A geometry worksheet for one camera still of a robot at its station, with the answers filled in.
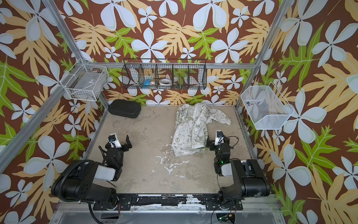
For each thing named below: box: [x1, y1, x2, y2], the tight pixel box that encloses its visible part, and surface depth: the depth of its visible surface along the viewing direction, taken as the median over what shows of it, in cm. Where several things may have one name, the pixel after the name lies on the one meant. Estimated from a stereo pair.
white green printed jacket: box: [171, 103, 232, 157], surface depth 98 cm
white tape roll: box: [158, 77, 173, 86], surface depth 100 cm
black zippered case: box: [108, 98, 142, 119], surface depth 117 cm
